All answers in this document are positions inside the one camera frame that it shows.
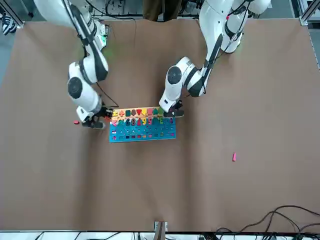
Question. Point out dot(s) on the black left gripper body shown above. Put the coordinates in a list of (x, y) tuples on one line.
[(176, 106)]

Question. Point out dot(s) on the pink trapezoid piece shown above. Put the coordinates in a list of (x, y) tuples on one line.
[(150, 112)]

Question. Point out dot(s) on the blue wooden toy board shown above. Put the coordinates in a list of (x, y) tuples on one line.
[(142, 132)]

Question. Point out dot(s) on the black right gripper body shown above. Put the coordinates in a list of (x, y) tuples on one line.
[(100, 113)]

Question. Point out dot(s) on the pink number one piece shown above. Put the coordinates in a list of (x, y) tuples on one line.
[(234, 156)]

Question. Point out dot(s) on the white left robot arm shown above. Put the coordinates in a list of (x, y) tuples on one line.
[(175, 85)]

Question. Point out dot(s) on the yellow shape piece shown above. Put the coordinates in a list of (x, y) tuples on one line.
[(145, 112)]

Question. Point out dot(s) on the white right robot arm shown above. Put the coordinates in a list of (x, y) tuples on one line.
[(85, 97)]

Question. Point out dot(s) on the dark teal number nine piece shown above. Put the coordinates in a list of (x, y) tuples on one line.
[(128, 122)]

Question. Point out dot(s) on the yellow number six piece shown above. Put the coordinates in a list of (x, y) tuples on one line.
[(145, 121)]

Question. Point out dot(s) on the green circle piece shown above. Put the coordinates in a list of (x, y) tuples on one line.
[(160, 111)]

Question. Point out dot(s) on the aluminium frame post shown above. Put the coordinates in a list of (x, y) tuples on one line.
[(306, 17)]

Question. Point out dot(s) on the dark green square piece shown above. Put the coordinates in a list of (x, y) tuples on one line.
[(128, 113)]

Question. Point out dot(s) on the teal heart piece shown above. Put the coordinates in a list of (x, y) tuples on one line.
[(155, 112)]

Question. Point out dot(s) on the orange plus sign piece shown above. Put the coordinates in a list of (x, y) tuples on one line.
[(121, 113)]

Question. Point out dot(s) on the grey purple number eight piece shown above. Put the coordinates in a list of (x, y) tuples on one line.
[(134, 122)]

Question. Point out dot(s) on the red triangle piece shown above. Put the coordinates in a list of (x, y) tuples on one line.
[(139, 112)]

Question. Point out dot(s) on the red number seven piece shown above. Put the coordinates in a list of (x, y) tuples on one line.
[(139, 121)]

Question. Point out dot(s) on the yellow equals sign piece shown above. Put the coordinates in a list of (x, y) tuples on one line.
[(114, 113)]

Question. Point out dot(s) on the pink number five piece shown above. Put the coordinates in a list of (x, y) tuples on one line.
[(150, 121)]

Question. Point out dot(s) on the pink greater-than sign piece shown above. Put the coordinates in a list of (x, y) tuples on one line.
[(114, 122)]

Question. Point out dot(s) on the striped shoe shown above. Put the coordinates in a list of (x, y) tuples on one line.
[(7, 25)]

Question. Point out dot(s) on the green number three piece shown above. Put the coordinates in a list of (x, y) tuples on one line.
[(162, 120)]

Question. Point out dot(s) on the dark brown shape piece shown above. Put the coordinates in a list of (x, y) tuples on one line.
[(134, 112)]

